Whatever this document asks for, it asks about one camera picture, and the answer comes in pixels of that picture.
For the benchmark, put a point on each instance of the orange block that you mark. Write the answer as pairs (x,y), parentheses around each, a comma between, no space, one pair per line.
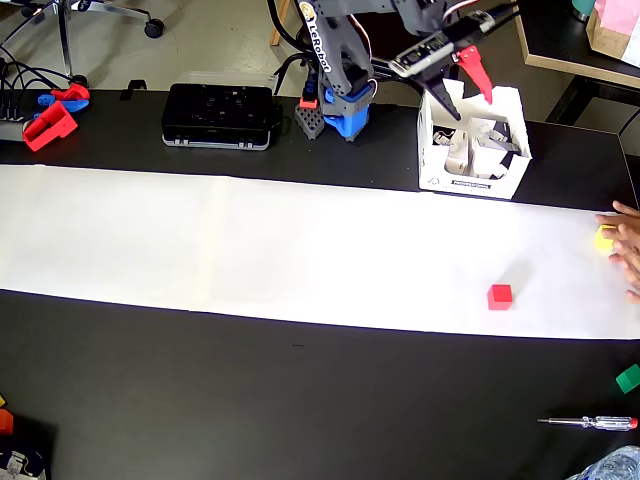
(5,422)

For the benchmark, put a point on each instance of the yellow cube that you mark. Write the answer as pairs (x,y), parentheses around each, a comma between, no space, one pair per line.
(604,242)

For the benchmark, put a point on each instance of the white paper sheet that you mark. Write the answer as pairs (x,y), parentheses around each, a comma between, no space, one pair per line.
(200,240)

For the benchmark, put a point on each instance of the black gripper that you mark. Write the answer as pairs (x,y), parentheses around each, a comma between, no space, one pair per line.
(434,75)

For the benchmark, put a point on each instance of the office chair chrome base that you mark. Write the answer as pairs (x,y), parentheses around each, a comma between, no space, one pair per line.
(64,30)

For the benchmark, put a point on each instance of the blue printed part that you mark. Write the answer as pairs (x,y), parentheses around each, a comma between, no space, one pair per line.
(47,100)

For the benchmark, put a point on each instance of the cardboard box with pink paper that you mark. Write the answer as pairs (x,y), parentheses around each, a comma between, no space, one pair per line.
(612,30)

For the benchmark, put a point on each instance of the grey power strip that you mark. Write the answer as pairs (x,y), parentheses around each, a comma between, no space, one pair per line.
(10,132)

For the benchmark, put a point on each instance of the small red printed part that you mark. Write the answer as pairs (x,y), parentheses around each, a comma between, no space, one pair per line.
(75,92)

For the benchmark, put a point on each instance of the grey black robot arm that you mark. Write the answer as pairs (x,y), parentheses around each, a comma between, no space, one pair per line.
(340,55)

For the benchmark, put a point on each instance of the black hook clamp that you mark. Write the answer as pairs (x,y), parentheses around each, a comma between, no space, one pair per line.
(132,87)

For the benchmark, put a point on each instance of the person's left hand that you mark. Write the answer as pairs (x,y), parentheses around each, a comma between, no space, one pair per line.
(635,285)

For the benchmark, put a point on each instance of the light wooden post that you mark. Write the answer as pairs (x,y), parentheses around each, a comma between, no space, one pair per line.
(278,20)

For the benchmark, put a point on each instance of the black table with wood edge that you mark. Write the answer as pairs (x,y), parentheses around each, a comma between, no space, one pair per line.
(550,40)

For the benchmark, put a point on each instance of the white strip camera board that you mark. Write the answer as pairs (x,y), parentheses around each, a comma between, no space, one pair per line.
(425,50)

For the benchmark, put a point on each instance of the teal tumbler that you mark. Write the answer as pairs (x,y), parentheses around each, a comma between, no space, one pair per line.
(582,7)

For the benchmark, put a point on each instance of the black perforated table clamp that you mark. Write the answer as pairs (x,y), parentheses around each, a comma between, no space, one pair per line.
(310,122)

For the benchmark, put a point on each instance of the dark printed box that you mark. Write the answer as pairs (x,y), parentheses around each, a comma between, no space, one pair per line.
(20,465)

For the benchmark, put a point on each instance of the green cube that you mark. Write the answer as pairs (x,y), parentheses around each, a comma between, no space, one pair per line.
(629,380)

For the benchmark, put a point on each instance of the large red printed part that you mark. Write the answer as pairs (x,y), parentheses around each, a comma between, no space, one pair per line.
(47,127)

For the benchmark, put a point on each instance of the white cardboard box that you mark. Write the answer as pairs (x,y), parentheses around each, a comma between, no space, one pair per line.
(435,182)

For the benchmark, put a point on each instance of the person's right hand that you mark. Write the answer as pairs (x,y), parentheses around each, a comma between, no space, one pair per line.
(629,232)

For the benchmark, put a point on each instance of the red cube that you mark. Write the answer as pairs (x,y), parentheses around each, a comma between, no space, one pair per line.
(500,297)

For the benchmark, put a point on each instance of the black electronics case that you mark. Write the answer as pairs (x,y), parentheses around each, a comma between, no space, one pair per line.
(215,115)

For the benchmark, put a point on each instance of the clear plastic water bottle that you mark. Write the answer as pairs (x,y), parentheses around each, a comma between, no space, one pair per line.
(615,467)

